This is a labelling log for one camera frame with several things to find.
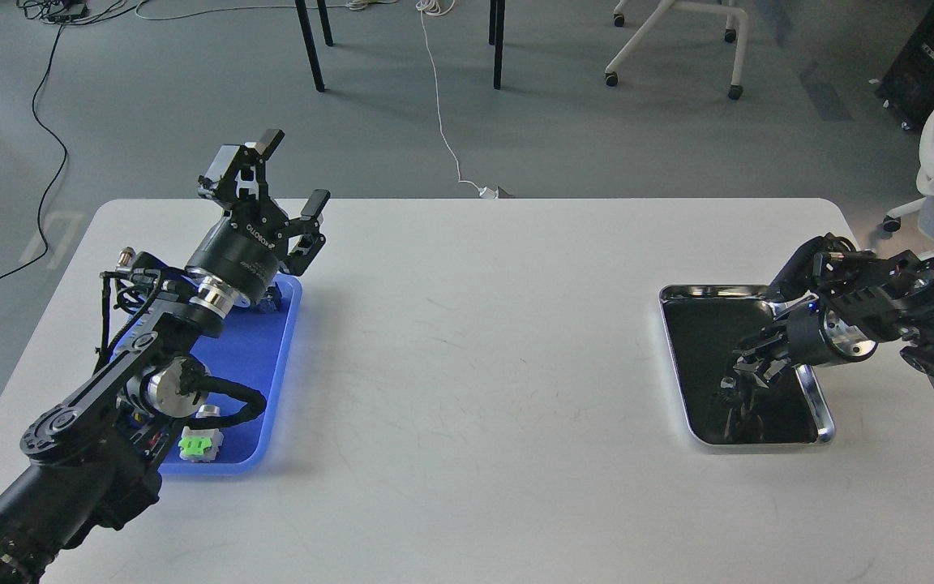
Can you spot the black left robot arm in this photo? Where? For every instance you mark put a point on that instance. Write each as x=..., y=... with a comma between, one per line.
x=95, y=457

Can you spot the green push button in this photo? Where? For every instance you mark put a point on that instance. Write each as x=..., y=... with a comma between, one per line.
x=271, y=301

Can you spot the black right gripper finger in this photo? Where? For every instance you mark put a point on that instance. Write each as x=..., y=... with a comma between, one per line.
x=749, y=371
x=744, y=398

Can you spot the blue plastic tray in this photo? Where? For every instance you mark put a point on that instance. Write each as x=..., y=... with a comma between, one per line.
x=251, y=350

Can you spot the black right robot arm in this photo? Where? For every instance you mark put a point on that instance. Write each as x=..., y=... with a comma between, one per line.
x=843, y=304

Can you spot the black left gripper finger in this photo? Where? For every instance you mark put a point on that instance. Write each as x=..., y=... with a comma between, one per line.
x=267, y=144
x=313, y=208

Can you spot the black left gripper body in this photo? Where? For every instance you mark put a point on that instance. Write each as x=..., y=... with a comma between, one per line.
x=255, y=238

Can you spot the green and grey switch part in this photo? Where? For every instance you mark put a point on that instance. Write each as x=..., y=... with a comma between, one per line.
x=200, y=445

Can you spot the black equipment rack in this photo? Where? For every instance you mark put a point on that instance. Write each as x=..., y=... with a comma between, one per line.
x=908, y=86

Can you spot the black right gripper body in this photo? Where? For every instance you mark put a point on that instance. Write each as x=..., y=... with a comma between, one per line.
x=807, y=334

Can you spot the shiny metal tray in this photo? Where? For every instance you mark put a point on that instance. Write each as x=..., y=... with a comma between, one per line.
x=703, y=324

